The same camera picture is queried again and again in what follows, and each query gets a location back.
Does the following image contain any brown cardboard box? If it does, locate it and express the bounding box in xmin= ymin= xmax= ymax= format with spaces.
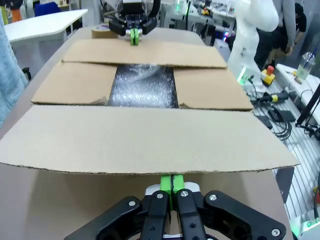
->
xmin=0 ymin=38 xmax=301 ymax=176

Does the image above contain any clear bubble wrap sheet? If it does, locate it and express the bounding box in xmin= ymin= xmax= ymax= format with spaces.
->
xmin=107 ymin=62 xmax=180 ymax=109

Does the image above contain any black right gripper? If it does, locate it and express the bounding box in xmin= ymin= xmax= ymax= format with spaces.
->
xmin=108 ymin=2 xmax=158 ymax=47

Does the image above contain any clear plastic drink cup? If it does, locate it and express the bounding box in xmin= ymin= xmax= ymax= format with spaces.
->
xmin=294 ymin=51 xmax=317 ymax=83

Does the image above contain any brown packing tape roll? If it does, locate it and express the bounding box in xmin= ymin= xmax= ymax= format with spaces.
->
xmin=91 ymin=23 xmax=120 ymax=40

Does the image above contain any person in black t-shirt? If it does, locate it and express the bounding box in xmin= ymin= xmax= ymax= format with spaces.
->
xmin=287 ymin=2 xmax=308 ymax=56

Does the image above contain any person in light blue fleece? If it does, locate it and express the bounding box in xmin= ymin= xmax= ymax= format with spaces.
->
xmin=0 ymin=12 xmax=28 ymax=128

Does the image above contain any white shelf board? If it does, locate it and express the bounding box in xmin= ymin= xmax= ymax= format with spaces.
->
xmin=274 ymin=63 xmax=320 ymax=106

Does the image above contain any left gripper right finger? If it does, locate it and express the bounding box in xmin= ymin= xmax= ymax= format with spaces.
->
xmin=172 ymin=173 xmax=288 ymax=240

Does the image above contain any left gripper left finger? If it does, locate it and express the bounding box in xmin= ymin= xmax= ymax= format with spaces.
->
xmin=64 ymin=174 xmax=173 ymax=240

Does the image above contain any cluttered background workbench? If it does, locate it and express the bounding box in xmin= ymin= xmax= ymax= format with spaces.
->
xmin=159 ymin=0 xmax=237 ymax=46

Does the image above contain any coiled black cable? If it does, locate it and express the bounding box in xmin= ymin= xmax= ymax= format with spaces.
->
xmin=271 ymin=119 xmax=293 ymax=141

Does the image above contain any small black cylindrical object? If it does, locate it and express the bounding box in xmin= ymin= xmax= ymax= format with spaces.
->
xmin=21 ymin=66 xmax=32 ymax=80

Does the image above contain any black tripod stand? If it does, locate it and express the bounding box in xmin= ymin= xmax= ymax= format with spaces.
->
xmin=294 ymin=82 xmax=320 ymax=137

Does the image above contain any yellow emergency stop box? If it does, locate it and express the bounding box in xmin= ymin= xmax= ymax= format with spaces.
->
xmin=260 ymin=65 xmax=276 ymax=87

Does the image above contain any silver aluminium base platform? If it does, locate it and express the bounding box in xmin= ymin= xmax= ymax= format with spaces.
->
xmin=247 ymin=82 xmax=320 ymax=226

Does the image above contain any black power adapter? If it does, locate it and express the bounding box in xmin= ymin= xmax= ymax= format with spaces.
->
xmin=268 ymin=108 xmax=296 ymax=123

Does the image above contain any person in grey sweater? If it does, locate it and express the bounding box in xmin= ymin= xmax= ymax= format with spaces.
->
xmin=253 ymin=0 xmax=297 ymax=71

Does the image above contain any blue chair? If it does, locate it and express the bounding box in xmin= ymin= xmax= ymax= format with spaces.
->
xmin=33 ymin=1 xmax=62 ymax=17

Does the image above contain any yellow and black hand tool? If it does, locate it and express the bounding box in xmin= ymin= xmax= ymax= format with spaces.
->
xmin=259 ymin=91 xmax=291 ymax=103

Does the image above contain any white side table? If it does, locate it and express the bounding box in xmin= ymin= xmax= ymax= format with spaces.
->
xmin=4 ymin=9 xmax=89 ymax=76

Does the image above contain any black braided cable sleeve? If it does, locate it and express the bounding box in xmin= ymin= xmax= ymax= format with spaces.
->
xmin=147 ymin=0 xmax=162 ymax=20

